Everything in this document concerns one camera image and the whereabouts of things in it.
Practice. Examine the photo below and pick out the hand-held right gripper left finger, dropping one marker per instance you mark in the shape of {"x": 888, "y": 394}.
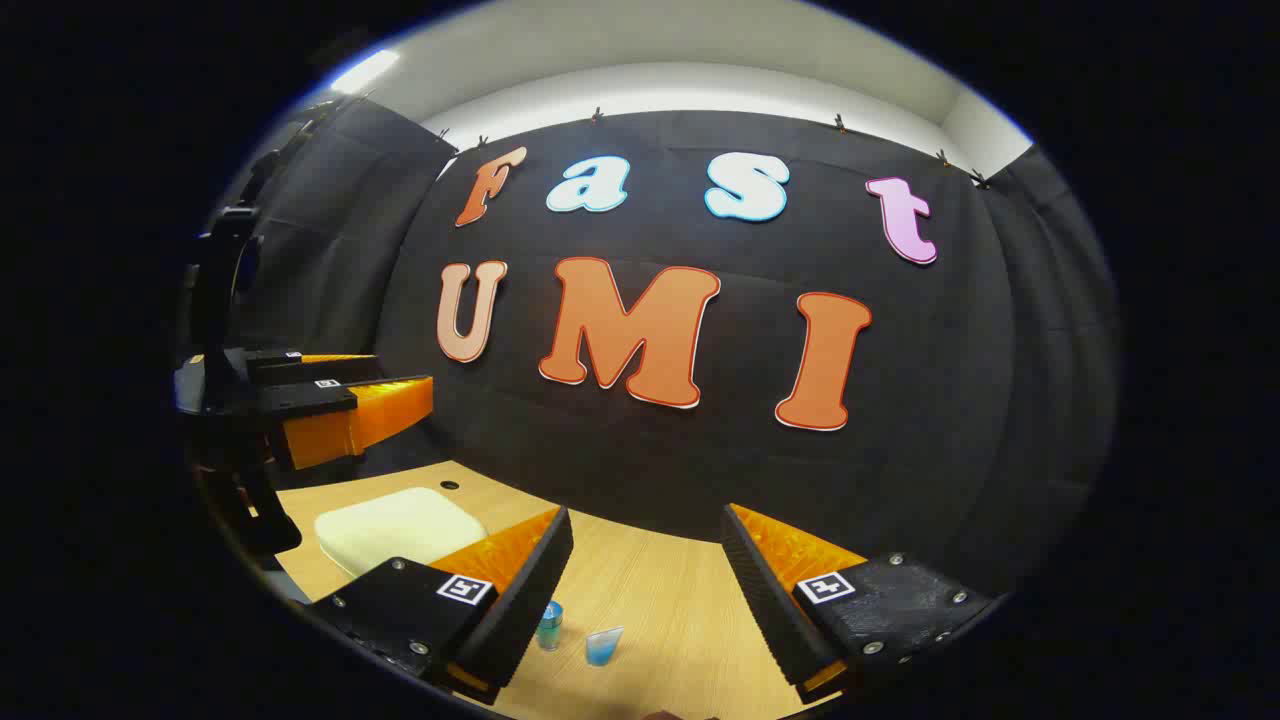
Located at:
{"x": 530, "y": 590}

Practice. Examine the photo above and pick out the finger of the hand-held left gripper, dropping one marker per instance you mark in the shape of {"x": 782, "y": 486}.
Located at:
{"x": 350, "y": 415}
{"x": 300, "y": 366}

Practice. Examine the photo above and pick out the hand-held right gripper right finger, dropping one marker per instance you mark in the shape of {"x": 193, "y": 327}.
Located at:
{"x": 765, "y": 600}

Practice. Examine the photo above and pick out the blue glass bottle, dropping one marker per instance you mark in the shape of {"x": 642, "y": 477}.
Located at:
{"x": 549, "y": 625}

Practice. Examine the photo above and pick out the light blue tube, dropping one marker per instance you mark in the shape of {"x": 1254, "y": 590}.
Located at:
{"x": 603, "y": 647}

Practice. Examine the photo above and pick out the pale yellow suitcase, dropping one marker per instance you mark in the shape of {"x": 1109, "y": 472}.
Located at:
{"x": 400, "y": 525}

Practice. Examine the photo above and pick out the black backdrop cloth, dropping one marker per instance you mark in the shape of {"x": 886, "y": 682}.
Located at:
{"x": 700, "y": 460}

